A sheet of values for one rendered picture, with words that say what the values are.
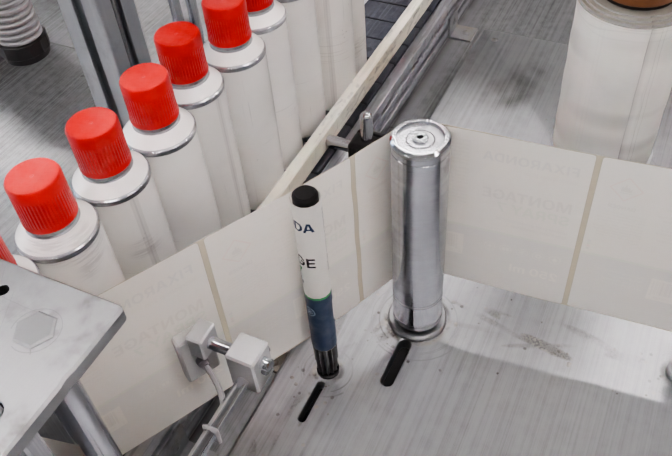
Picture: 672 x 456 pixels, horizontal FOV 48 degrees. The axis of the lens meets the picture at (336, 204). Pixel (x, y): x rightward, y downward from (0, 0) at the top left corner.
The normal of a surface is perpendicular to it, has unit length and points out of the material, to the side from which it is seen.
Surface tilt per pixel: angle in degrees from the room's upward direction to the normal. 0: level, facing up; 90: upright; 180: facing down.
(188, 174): 90
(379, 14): 0
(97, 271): 90
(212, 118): 90
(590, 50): 87
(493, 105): 0
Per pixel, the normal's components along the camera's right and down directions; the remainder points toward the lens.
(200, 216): 0.66, 0.50
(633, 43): -0.26, 0.71
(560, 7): -0.07, -0.70
